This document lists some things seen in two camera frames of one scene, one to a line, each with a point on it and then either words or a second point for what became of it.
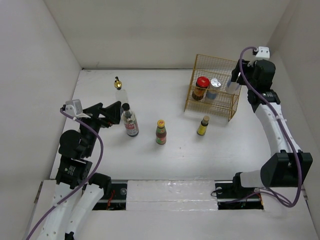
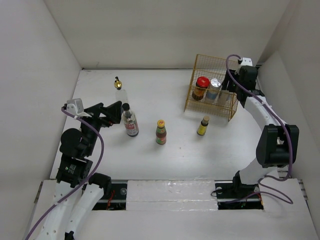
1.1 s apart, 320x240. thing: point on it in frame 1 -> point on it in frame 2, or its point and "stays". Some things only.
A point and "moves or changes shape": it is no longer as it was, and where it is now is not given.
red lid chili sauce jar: [202, 84] stays
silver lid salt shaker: [212, 91] stays
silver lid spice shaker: [232, 87] moves or changes shape
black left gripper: [112, 113] stays
